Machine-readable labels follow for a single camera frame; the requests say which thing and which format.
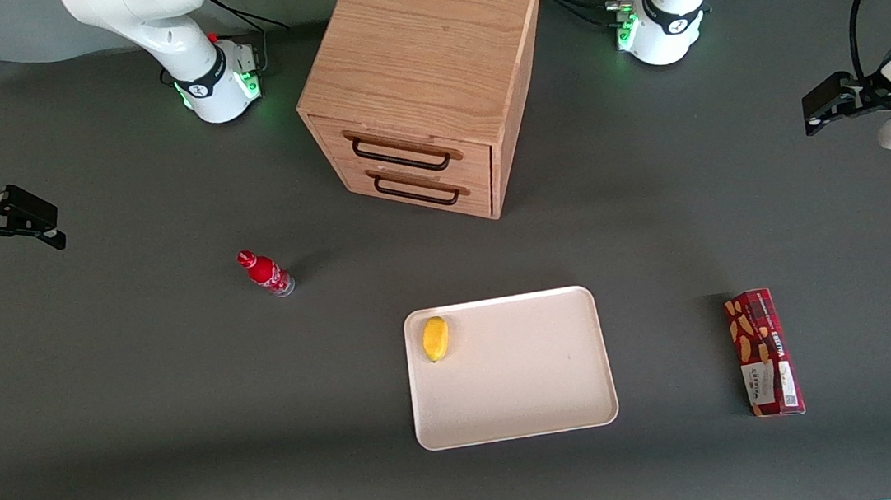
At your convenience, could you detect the red soda bottle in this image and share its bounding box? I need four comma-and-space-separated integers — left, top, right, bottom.
236, 245, 297, 302

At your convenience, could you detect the yellow toy fruit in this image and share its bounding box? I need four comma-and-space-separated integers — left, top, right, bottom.
420, 315, 453, 364

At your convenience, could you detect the black metal drawer handle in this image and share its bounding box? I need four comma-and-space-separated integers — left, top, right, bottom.
372, 167, 463, 214
350, 127, 455, 182

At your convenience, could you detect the black arm base cable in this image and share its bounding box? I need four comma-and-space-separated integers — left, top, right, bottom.
207, 0, 292, 40
548, 0, 623, 35
542, 0, 622, 21

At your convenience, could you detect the wooden drawer front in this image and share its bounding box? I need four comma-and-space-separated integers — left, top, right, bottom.
309, 97, 497, 204
337, 147, 497, 231

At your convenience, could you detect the red cookie box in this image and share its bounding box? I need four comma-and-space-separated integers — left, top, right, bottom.
721, 285, 808, 423

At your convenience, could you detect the black right arm base cable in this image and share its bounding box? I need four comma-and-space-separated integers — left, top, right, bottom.
207, 0, 292, 40

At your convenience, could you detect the cream plastic tray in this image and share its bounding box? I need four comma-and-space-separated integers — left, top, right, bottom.
401, 282, 623, 453

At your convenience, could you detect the wooden two-drawer cabinet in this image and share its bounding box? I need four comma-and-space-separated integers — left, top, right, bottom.
285, 0, 567, 240

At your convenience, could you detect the black left arm base cable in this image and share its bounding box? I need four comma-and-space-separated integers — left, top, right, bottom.
542, 0, 622, 21
548, 0, 623, 35

